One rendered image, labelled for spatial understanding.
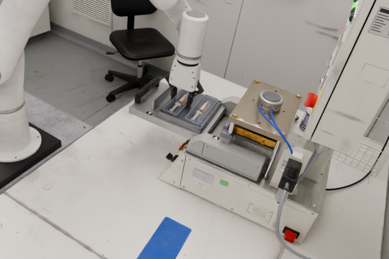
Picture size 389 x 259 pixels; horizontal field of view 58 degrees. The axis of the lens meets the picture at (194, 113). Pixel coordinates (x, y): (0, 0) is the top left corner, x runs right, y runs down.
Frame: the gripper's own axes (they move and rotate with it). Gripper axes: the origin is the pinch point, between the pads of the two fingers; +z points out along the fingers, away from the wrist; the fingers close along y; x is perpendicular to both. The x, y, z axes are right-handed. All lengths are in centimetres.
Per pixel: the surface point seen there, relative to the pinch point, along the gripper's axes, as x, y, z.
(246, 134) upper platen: -10.2, 27.6, -3.2
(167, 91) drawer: 2.3, -7.2, 1.4
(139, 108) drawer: -9.9, -11.3, 4.4
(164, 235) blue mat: -36.4, 15.8, 26.3
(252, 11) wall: 155, -16, 14
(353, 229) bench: 0, 73, 26
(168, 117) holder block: -9.9, 0.0, 2.8
